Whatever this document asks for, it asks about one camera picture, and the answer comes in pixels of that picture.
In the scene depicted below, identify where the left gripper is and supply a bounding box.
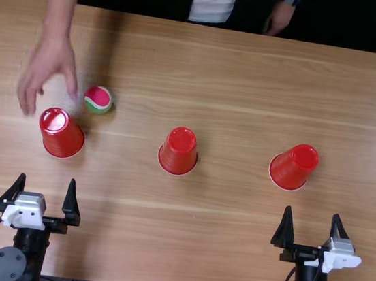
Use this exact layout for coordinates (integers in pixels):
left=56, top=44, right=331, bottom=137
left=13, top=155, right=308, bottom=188
left=0, top=169, right=86, bottom=237

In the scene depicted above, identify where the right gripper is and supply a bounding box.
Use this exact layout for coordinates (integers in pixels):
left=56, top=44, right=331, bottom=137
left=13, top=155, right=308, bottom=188
left=268, top=203, right=351, bottom=270

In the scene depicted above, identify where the red cup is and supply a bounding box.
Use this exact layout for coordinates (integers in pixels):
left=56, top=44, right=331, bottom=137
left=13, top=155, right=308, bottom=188
left=34, top=105, right=89, bottom=162
left=155, top=124, right=202, bottom=178
left=266, top=139, right=322, bottom=195

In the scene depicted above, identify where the yellow ball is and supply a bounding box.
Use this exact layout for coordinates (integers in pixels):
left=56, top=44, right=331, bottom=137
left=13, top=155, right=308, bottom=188
left=81, top=83, right=117, bottom=116

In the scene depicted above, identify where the person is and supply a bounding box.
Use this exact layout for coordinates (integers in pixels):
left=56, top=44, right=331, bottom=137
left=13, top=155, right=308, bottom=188
left=14, top=0, right=305, bottom=148

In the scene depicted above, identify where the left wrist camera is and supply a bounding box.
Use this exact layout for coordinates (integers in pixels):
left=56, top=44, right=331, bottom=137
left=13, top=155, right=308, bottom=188
left=1, top=189, right=50, bottom=232

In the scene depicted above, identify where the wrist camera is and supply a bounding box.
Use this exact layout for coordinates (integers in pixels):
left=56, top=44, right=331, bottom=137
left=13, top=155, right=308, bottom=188
left=302, top=234, right=365, bottom=278
left=1, top=189, right=50, bottom=232

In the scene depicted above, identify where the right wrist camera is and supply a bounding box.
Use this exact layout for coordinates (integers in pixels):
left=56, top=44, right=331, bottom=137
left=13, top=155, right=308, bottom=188
left=302, top=234, right=365, bottom=278

